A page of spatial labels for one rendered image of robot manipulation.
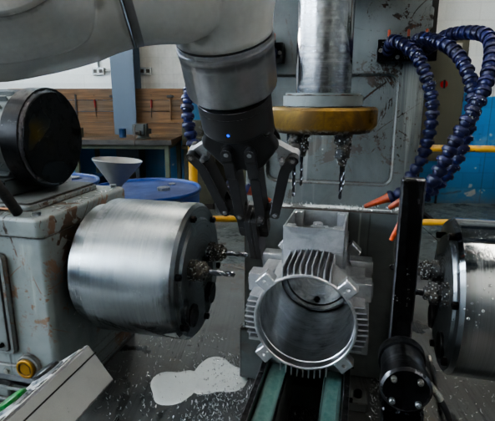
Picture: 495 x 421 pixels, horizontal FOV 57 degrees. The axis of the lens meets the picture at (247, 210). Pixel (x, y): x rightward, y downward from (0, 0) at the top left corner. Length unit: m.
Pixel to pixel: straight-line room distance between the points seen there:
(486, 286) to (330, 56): 0.40
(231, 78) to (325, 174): 0.61
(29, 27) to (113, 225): 0.51
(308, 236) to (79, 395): 0.42
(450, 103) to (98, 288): 5.71
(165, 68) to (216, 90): 5.64
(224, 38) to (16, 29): 0.15
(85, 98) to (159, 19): 5.77
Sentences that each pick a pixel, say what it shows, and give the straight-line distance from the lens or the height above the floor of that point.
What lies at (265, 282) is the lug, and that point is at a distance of 0.71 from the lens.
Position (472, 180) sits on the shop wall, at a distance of 6.49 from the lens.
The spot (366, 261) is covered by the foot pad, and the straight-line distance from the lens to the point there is 0.82.
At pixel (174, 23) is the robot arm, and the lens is 0.38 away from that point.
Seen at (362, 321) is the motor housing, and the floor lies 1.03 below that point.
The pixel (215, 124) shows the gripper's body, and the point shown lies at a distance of 0.45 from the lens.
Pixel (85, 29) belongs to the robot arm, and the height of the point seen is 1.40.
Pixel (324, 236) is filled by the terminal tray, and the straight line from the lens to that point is 0.75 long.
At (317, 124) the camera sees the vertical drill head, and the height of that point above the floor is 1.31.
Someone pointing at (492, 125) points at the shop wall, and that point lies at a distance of 6.47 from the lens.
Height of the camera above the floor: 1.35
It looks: 14 degrees down
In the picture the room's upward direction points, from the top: straight up
